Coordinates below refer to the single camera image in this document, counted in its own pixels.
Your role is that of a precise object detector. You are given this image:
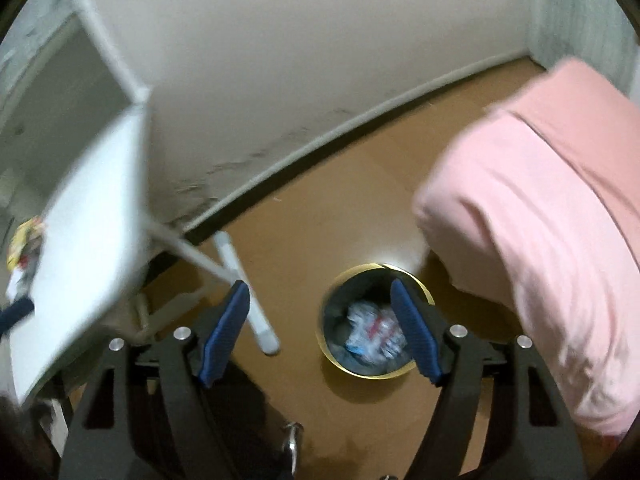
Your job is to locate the pink bed blanket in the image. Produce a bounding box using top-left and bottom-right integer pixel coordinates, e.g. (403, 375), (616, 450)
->
(413, 58), (639, 436)

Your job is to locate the white wrapper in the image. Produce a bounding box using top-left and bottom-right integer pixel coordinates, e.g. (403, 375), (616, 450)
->
(345, 302), (407, 364)

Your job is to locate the white desk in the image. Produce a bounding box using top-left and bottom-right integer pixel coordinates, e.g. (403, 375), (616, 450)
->
(8, 104), (152, 401)

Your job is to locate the black gold-rimmed trash bin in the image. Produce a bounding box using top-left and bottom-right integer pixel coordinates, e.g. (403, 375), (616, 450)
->
(317, 263), (435, 380)

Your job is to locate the white shelf unit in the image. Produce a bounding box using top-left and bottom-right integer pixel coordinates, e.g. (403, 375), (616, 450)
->
(1, 0), (151, 217)

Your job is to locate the yellow snack wrapper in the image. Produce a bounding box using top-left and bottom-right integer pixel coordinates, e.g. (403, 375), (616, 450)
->
(6, 216), (44, 272)

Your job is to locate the white chair leg bar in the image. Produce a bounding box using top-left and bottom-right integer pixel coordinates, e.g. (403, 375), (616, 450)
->
(211, 231), (281, 357)

